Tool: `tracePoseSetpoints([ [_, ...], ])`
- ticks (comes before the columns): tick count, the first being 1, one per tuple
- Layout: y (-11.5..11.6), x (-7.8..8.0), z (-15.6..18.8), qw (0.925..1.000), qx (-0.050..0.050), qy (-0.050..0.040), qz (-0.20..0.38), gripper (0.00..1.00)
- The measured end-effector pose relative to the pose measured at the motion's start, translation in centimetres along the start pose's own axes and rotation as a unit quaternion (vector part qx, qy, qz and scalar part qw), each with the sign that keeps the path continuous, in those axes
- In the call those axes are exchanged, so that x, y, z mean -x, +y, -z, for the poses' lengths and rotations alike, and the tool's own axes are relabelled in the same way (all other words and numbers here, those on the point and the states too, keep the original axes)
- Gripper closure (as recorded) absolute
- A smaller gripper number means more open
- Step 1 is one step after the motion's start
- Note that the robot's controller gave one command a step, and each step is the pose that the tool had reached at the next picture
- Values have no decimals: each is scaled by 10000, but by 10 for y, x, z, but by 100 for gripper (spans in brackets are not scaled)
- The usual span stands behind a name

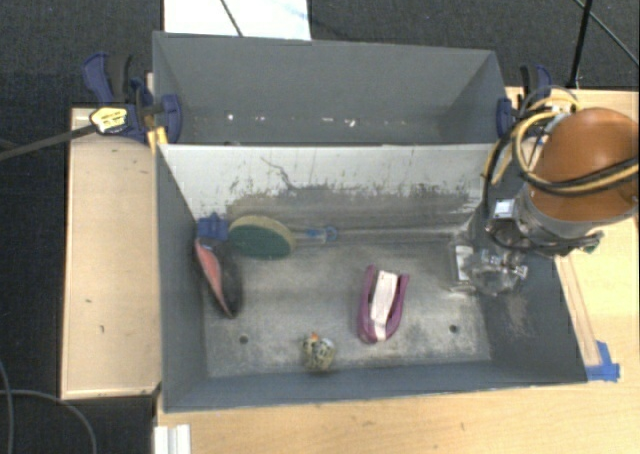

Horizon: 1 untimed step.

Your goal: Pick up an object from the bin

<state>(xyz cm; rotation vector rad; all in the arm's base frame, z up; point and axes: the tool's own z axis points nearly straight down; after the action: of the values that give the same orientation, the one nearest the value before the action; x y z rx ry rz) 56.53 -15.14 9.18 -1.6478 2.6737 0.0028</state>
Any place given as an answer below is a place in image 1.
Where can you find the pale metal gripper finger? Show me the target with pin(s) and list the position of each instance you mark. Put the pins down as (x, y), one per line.
(465, 267)
(497, 282)

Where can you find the grey metal bin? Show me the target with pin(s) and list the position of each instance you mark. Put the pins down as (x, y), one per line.
(325, 92)

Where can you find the red and black oval object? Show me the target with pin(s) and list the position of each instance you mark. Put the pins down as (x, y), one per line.
(220, 277)

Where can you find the small blue plastic piece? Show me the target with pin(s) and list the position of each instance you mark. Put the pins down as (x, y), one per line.
(211, 227)

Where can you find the pale wood board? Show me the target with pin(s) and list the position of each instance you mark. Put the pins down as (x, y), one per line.
(110, 262)

